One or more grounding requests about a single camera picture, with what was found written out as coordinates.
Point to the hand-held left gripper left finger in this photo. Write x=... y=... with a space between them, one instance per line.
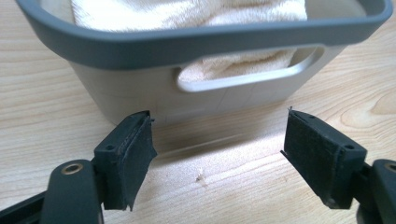
x=124 y=161

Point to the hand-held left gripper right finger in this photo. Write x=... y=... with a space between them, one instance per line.
x=320 y=161

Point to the grey-rimmed white plastic basket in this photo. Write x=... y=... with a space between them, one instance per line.
x=130 y=90

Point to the cream fluffy towel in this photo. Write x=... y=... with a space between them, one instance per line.
x=174 y=14

